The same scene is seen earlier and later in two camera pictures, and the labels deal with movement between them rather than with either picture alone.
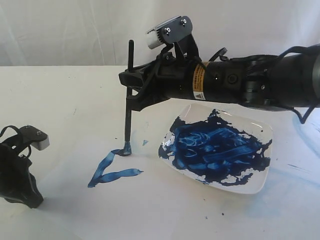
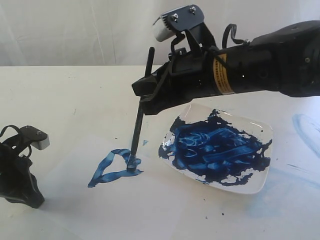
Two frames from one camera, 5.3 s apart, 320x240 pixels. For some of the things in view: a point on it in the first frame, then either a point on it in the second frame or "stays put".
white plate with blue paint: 219,146 stays put
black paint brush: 127,148 → 133,163
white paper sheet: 90,192 stays put
